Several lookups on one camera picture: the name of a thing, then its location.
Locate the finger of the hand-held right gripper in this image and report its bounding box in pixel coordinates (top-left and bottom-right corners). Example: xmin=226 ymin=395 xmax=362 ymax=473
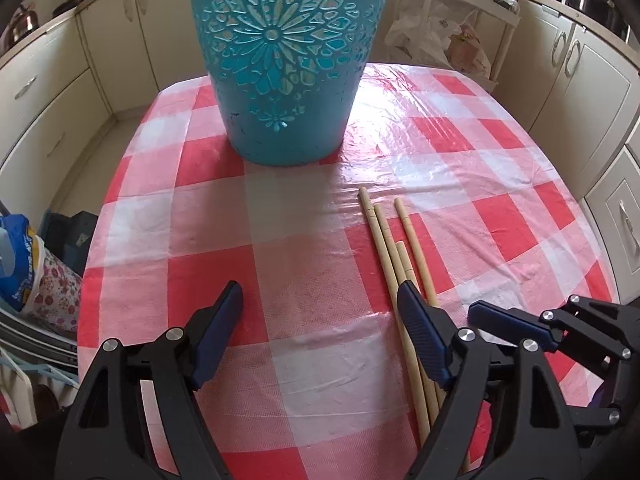
xmin=467 ymin=295 xmax=633 ymax=361
xmin=552 ymin=360 xmax=626 ymax=428

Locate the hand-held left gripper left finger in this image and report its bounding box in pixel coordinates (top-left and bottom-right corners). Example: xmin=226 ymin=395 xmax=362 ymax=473
xmin=55 ymin=280 xmax=244 ymax=480

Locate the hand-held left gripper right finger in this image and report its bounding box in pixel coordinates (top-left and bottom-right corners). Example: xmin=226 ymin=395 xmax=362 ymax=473
xmin=396 ymin=280 xmax=586 ymax=480

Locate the light wooden chopstick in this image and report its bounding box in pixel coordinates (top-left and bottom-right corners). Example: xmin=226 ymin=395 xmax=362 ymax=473
xmin=373 ymin=203 xmax=448 ymax=411
xmin=395 ymin=241 xmax=417 ymax=285
xmin=393 ymin=198 xmax=441 ymax=308
xmin=359 ymin=187 xmax=433 ymax=445

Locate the blue perforated plastic bucket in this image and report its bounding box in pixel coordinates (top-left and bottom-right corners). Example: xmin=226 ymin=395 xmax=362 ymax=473
xmin=182 ymin=0 xmax=397 ymax=167

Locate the red white checkered tablecloth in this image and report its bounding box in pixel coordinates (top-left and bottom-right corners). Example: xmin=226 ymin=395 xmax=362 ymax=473
xmin=77 ymin=62 xmax=618 ymax=480

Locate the white drawer cabinet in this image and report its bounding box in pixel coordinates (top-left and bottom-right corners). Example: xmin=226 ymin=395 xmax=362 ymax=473
xmin=0 ymin=10 xmax=120 ymax=213
xmin=580 ymin=142 xmax=640 ymax=306

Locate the folding beige shelf rack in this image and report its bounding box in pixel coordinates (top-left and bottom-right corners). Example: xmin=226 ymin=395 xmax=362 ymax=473
xmin=0 ymin=302 xmax=81 ymax=411

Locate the dark floor mat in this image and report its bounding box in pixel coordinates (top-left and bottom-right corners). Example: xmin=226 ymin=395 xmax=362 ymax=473
xmin=41 ymin=209 xmax=100 ymax=248

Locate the blue printed shopping bag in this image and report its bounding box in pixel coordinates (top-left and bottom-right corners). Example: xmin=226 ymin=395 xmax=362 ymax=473
xmin=0 ymin=212 xmax=85 ymax=335

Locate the white door cabinet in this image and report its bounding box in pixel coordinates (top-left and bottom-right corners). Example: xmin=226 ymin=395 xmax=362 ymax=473
xmin=494 ymin=0 xmax=640 ymax=197
xmin=75 ymin=0 xmax=213 ymax=122

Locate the beige plastic bag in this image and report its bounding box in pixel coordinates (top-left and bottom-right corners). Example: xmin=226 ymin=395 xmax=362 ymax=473
xmin=446 ymin=19 xmax=494 ymax=80

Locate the white rolling cart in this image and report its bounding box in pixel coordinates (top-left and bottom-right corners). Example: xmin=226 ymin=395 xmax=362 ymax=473
xmin=400 ymin=0 xmax=522 ymax=96

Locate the white plastic bag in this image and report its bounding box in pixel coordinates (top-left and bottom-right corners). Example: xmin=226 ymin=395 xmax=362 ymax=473
xmin=384 ymin=0 xmax=467 ymax=70

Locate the steel pot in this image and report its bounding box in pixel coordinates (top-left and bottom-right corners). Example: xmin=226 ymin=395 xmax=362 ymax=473
xmin=566 ymin=0 xmax=627 ymax=37

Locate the metal kettle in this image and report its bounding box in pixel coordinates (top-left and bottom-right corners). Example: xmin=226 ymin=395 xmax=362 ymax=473
xmin=4 ymin=2 xmax=42 ymax=37

